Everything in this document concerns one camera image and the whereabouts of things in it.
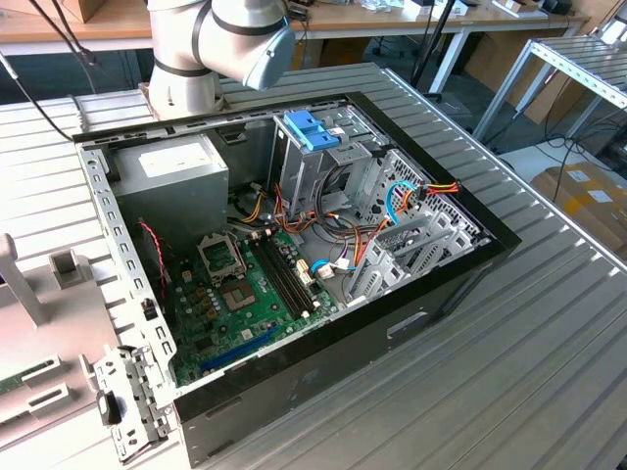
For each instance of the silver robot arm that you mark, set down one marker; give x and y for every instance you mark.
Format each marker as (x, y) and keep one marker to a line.
(181, 44)

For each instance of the grey metal disk bay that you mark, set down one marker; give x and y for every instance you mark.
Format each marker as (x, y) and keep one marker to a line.
(387, 264)

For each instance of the black RAM slot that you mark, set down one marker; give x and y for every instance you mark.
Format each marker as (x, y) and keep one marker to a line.
(280, 274)
(287, 274)
(294, 274)
(274, 274)

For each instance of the grey metal drive cage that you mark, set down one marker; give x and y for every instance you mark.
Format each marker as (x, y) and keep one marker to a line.
(301, 171)

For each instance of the thin locking lever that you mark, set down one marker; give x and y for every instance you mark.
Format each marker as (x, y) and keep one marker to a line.
(239, 257)

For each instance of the green motherboard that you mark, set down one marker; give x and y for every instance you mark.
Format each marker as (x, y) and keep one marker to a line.
(274, 313)

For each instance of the CPU socket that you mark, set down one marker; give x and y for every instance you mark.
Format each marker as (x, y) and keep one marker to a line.
(237, 296)

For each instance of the blue plastic drive latch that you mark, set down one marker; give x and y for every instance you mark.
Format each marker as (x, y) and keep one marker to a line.
(306, 129)

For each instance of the black open PC case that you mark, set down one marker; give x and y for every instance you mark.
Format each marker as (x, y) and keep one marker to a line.
(343, 362)

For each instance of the blue expansion slot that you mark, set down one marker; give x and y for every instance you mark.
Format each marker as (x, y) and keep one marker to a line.
(240, 348)

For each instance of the grey power supply unit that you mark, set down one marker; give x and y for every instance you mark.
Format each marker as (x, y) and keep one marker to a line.
(166, 196)

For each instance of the black case fan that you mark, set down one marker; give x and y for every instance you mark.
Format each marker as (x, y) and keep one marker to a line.
(149, 264)

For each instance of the brown cardboard panel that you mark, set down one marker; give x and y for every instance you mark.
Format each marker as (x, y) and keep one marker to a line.
(490, 63)

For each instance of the large labelled cardboard box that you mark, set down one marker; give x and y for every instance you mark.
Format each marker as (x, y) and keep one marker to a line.
(578, 205)

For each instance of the black plastic latch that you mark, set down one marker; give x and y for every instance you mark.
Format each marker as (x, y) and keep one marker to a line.
(109, 408)

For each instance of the grey parts rack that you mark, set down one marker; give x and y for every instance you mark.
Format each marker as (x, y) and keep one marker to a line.
(59, 323)

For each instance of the long wooden desk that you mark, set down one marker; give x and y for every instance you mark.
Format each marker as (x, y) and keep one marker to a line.
(122, 24)

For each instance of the metal slat table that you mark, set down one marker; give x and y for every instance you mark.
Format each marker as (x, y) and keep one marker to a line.
(578, 63)

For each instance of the green RAM stick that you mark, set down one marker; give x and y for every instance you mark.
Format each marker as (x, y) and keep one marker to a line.
(24, 376)

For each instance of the small cardboard box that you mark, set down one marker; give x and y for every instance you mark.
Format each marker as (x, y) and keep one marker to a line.
(83, 7)

